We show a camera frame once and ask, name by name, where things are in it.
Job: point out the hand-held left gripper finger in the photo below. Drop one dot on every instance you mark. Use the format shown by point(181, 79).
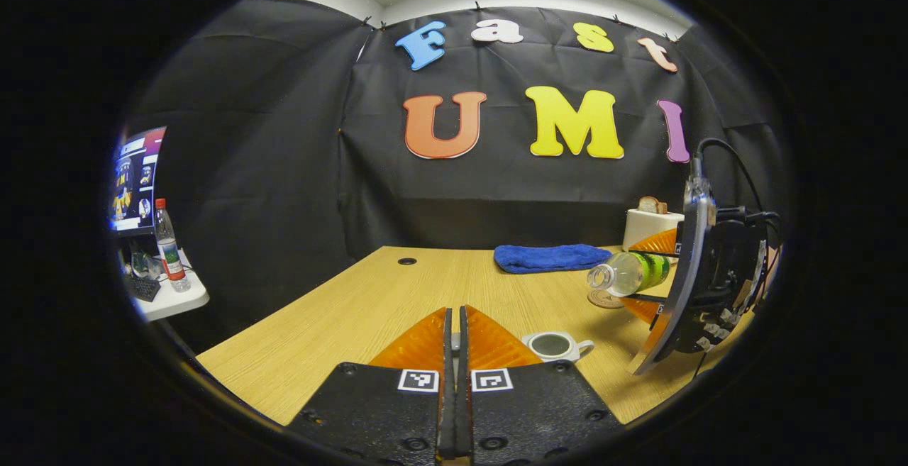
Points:
point(447, 395)
point(463, 395)

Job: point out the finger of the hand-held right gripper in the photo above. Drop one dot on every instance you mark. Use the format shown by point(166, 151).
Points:
point(660, 242)
point(649, 310)

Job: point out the clear green-label water bottle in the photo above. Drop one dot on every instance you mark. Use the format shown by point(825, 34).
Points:
point(628, 273)

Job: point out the round brown coaster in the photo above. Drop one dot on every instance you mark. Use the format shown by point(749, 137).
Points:
point(603, 301)

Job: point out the white teacup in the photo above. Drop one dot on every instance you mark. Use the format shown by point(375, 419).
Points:
point(553, 345)

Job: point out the red-capped plastic bottle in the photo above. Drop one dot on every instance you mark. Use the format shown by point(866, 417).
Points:
point(172, 253)

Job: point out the white toaster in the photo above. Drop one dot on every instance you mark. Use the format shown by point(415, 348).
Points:
point(649, 228)

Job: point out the bread slice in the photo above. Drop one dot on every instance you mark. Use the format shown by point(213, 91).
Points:
point(651, 205)

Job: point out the blue towel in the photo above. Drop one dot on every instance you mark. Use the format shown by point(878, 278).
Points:
point(550, 257)

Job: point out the black backdrop cloth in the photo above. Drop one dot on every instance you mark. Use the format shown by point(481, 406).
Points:
point(284, 168)

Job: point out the white side table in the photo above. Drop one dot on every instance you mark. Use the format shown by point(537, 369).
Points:
point(174, 301)

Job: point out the computer monitor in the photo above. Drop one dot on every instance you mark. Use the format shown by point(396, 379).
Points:
point(138, 179)

